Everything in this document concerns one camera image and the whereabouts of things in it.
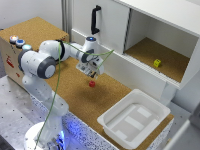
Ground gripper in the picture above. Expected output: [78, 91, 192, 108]
[76, 56, 105, 80]

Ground pink block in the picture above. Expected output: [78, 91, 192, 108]
[88, 80, 97, 88]

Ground white sliding door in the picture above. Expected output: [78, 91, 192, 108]
[71, 0, 131, 54]

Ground green button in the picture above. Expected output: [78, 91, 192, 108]
[21, 43, 33, 53]

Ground white plastic box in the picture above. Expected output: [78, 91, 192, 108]
[96, 88, 172, 150]

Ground yellow block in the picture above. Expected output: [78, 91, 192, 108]
[153, 58, 162, 68]

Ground white cabinet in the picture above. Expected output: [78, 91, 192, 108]
[70, 0, 200, 107]

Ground blue button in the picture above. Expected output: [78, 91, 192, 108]
[15, 38, 26, 48]

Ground red button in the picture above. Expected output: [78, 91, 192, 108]
[9, 35, 19, 44]

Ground green cable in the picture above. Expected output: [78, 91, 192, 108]
[34, 41, 115, 150]

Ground black door handle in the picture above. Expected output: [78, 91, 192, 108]
[90, 4, 102, 36]

